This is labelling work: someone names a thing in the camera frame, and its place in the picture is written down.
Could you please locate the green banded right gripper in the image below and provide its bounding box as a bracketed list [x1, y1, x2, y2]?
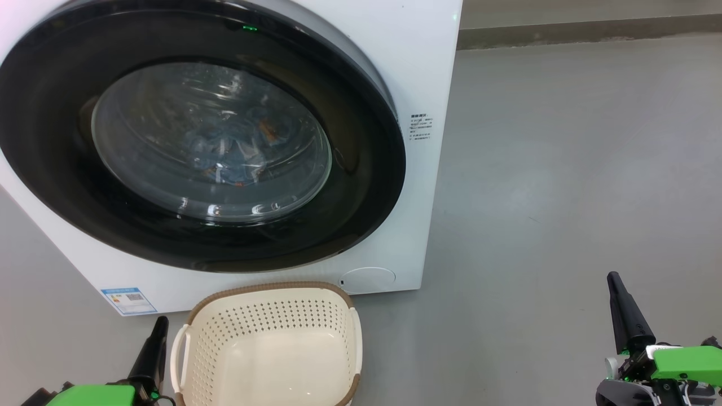
[596, 272, 722, 406]

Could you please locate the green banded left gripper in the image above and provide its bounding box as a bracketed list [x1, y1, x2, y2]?
[23, 316, 175, 406]

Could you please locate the blue bear pyjama with cream panel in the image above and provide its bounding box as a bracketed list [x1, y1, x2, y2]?
[183, 113, 266, 186]

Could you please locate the black round glass washer door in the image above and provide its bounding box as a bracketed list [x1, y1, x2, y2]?
[0, 0, 407, 274]

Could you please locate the white front-load washing machine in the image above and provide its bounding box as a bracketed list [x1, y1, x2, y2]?
[0, 0, 463, 316]

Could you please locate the blue energy label sticker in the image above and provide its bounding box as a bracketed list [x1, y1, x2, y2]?
[100, 288, 157, 315]

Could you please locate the cream perforated laundry basket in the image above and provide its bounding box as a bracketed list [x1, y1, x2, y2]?
[170, 281, 363, 406]

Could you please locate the round white filter cover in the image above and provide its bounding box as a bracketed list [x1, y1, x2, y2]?
[338, 267, 397, 294]

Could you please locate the printed text notice label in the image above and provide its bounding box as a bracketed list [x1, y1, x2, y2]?
[410, 114, 434, 142]

